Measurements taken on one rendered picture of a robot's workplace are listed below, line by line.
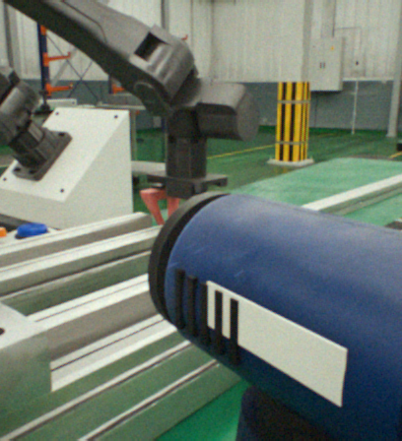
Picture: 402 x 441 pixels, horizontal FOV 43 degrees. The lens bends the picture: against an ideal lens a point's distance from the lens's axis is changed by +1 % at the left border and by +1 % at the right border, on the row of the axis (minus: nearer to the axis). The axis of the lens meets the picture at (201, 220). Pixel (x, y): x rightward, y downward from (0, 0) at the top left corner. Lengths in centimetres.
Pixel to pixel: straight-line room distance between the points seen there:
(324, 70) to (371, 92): 114
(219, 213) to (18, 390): 18
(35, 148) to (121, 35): 45
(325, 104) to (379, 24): 198
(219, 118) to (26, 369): 41
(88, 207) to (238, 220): 83
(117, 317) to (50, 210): 56
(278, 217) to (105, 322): 29
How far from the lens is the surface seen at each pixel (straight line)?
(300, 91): 694
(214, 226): 16
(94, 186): 98
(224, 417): 43
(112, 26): 64
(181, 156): 67
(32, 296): 53
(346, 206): 110
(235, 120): 61
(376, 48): 1205
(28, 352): 30
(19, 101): 98
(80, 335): 42
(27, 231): 70
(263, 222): 15
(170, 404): 41
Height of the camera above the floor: 104
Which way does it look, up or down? 15 degrees down
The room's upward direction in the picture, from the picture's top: straight up
